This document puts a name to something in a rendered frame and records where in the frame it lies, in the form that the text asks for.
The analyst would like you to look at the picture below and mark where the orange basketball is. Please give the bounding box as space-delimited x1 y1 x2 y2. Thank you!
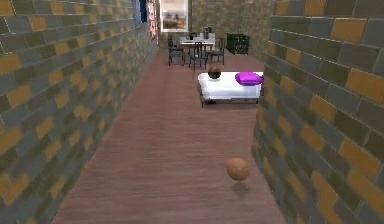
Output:
226 156 251 182

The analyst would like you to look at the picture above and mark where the white bed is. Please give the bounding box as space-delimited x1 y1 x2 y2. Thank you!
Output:
197 71 265 109

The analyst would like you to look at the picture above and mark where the dark brown ball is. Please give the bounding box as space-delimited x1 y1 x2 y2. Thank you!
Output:
207 66 222 81

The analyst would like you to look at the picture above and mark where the black dining chair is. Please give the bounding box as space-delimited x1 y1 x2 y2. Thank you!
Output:
207 37 226 66
167 38 186 67
188 41 209 72

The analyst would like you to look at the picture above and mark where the purple pillow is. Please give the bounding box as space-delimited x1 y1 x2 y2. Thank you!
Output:
234 71 264 87

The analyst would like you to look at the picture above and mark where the white dining table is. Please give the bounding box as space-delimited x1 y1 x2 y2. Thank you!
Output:
179 35 217 57

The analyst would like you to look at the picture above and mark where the dark green cabinet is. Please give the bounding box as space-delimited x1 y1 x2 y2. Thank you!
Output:
226 33 251 56

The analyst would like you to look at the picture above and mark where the red patterned framed picture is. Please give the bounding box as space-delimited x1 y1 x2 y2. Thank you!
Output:
147 0 158 40

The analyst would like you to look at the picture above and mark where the blue framed picture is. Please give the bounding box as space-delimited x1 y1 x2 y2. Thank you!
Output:
133 0 148 25

